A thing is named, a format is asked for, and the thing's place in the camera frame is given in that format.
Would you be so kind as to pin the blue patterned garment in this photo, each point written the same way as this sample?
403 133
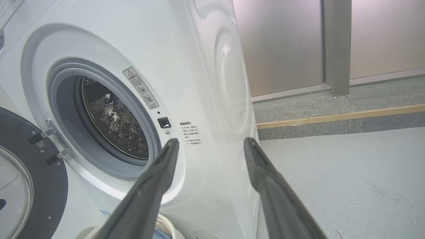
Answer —
162 235

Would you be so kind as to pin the wooden floor threshold strip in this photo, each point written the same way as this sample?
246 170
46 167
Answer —
348 116

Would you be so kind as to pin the blue energy label sticker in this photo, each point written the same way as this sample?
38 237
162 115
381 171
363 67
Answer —
105 213

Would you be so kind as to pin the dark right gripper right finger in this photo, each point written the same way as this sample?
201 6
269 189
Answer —
275 205

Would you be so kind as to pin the grey metal pillar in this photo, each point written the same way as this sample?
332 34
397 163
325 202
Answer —
337 49

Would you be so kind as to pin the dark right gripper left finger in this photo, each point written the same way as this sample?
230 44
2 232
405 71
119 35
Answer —
149 199

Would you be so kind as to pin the printed text notice label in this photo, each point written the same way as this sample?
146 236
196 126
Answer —
191 132

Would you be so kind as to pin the cream canvas laundry basket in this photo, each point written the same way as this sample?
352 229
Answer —
172 229

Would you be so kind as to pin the small code sticker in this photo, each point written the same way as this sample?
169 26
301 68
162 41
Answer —
41 145

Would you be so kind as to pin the white front-load washing machine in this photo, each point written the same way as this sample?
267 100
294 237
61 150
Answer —
186 66

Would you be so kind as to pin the washing machine door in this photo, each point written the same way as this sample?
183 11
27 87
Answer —
49 199

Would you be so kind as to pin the warning triangle sticker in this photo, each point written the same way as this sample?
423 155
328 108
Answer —
141 88

